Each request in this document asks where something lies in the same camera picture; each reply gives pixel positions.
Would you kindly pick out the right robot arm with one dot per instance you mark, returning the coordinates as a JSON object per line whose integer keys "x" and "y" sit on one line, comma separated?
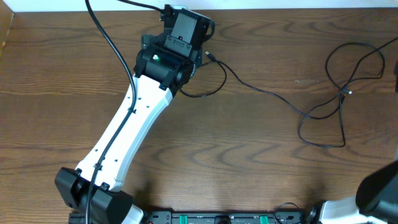
{"x": 374, "y": 202}

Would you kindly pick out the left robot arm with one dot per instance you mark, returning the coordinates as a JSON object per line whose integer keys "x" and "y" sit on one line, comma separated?
{"x": 94, "y": 188}

